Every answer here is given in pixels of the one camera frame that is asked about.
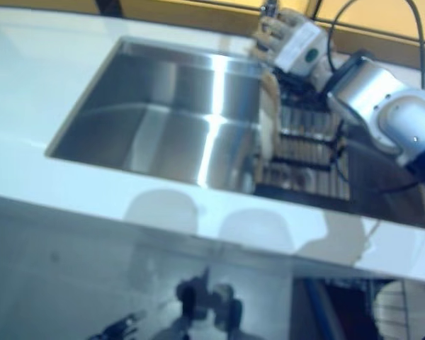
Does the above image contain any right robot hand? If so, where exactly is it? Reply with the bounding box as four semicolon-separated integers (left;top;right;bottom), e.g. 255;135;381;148
249;8;307;69

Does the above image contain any black built-in dishwasher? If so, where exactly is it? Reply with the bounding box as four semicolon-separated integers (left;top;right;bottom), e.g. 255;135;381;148
291;275;425;340

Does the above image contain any stainless steel sink basin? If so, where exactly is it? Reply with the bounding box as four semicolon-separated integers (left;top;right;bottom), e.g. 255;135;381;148
43;35;425;232

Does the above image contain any white cabinet door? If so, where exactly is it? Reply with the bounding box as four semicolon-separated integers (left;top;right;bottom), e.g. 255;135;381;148
212;243;299;340
0;192;217;340

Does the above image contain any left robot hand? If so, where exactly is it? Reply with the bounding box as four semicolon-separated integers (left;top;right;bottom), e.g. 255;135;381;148
89;310;148;340

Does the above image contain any black dish drying rack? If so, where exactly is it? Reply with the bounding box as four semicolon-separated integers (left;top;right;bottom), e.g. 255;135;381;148
254;69;352;202

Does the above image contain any dark wrist cable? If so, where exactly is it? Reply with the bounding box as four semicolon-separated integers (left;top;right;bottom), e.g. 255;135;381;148
327;0;425;91

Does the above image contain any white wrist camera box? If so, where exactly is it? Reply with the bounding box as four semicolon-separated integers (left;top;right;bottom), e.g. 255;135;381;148
273;20;324;77

